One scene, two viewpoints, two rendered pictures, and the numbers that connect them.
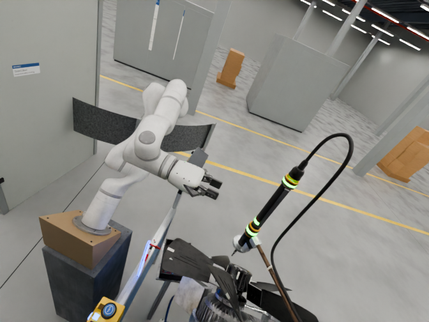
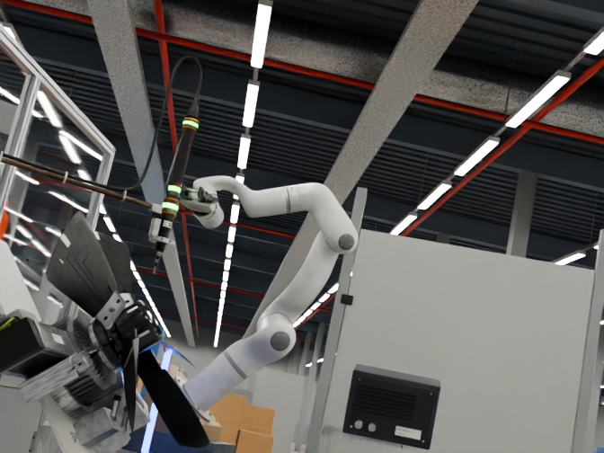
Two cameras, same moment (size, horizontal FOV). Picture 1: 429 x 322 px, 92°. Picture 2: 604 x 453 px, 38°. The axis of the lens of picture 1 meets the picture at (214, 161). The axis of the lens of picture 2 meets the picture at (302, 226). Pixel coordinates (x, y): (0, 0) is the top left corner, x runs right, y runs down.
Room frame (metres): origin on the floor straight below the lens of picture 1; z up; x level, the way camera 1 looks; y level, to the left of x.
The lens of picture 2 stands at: (1.24, -2.58, 1.04)
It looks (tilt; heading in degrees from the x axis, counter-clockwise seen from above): 12 degrees up; 98
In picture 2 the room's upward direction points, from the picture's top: 12 degrees clockwise
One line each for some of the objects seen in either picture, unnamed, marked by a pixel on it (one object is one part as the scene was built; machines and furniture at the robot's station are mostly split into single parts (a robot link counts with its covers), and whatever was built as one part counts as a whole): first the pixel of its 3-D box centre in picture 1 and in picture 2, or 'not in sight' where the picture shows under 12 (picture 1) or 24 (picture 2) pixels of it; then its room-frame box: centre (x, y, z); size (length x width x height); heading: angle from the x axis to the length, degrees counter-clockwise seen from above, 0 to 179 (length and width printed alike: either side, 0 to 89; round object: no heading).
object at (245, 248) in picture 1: (247, 240); (162, 225); (0.52, -0.24, 1.49); 0.09 x 0.07 x 0.10; 35
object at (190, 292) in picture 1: (192, 294); (115, 407); (0.50, -0.18, 0.98); 0.20 x 0.16 x 0.20; 0
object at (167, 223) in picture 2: (265, 212); (178, 173); (0.53, -0.23, 1.65); 0.04 x 0.04 x 0.46
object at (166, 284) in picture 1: (158, 298); not in sight; (0.64, -0.05, 0.40); 0.03 x 0.03 x 0.80; 15
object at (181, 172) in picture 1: (185, 175); (199, 200); (0.53, 0.07, 1.65); 0.11 x 0.10 x 0.07; 90
